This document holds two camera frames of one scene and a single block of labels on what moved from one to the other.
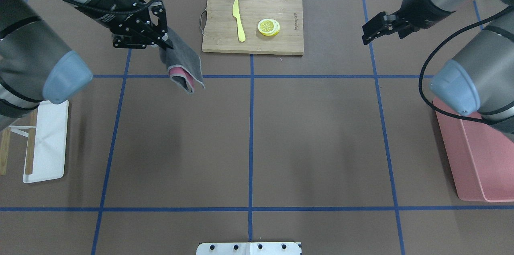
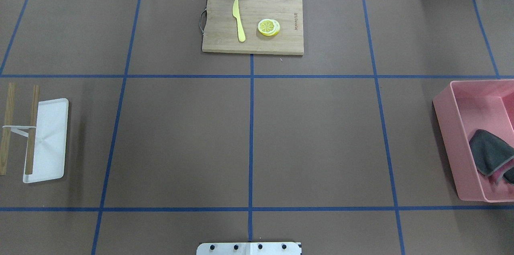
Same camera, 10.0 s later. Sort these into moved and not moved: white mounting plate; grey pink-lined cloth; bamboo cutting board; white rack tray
Moved: grey pink-lined cloth
Not moved: white mounting plate; bamboo cutting board; white rack tray
